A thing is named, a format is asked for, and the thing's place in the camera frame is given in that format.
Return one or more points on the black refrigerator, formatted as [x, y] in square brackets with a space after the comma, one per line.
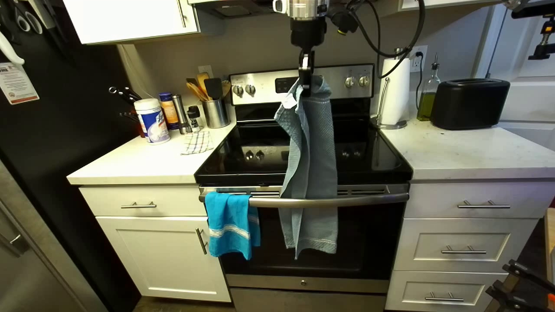
[52, 174]

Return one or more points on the black orange camera clamp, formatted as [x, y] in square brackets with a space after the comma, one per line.
[543, 32]

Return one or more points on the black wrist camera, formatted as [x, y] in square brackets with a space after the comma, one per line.
[343, 18]

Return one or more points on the white upper cabinet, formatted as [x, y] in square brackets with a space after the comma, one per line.
[127, 19]

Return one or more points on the white paper towel roll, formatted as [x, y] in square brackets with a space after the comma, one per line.
[395, 101]

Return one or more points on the black kitchen scissors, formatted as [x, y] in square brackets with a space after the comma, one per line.
[23, 19]

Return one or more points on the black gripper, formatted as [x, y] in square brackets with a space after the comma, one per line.
[307, 33]

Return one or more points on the black red clamp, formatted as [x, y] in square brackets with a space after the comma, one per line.
[520, 286]

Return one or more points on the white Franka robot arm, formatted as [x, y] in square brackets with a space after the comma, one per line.
[300, 9]

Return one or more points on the dark glass bottle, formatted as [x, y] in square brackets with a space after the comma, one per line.
[128, 106]

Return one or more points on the wooden cooking utensils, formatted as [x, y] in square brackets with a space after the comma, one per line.
[201, 85]

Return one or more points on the white drawer cabinet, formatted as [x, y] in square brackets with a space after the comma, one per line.
[468, 243]

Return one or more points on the bright blue striped towel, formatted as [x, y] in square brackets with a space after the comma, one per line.
[227, 222]

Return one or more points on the dark range hood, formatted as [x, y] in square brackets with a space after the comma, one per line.
[231, 7]

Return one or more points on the white wipes canister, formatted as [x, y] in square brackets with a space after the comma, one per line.
[153, 120]

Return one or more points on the white patterned cloth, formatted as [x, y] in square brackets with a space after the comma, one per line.
[198, 142]

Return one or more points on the white red paper tag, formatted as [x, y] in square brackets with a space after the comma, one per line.
[17, 84]

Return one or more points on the orange label spice bottle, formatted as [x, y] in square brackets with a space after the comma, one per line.
[168, 113]

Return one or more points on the black steel stove oven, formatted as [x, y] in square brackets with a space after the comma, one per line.
[347, 253]

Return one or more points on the black toaster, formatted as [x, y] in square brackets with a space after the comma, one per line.
[468, 104]

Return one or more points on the white base cabinet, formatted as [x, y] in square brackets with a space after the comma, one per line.
[156, 253]

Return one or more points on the wooden board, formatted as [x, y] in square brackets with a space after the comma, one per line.
[550, 245]

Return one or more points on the steel utensil holder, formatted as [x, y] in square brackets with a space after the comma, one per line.
[215, 115]

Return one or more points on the white wall outlet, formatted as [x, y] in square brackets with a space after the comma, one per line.
[418, 61]

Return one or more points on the olive oil bottle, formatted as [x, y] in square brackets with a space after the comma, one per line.
[428, 96]

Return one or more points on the grey-blue towel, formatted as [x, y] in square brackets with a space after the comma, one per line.
[312, 167]

